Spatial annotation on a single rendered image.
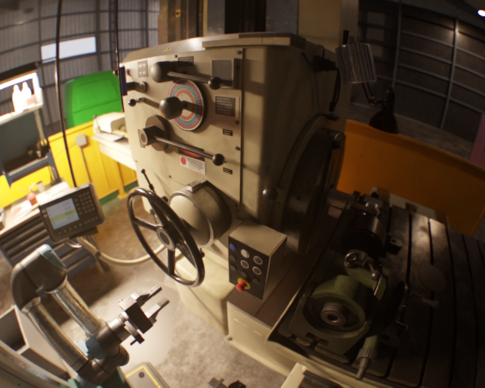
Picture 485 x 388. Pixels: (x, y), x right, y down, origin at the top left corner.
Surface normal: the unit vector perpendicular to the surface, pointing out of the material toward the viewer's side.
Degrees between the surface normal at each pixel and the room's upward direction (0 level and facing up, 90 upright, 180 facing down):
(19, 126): 90
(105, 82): 84
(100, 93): 84
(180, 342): 0
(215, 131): 90
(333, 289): 24
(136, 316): 75
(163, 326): 0
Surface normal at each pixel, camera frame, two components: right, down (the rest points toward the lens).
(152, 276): 0.02, -0.84
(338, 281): -0.32, -0.90
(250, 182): -0.58, 0.43
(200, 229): -0.11, 0.42
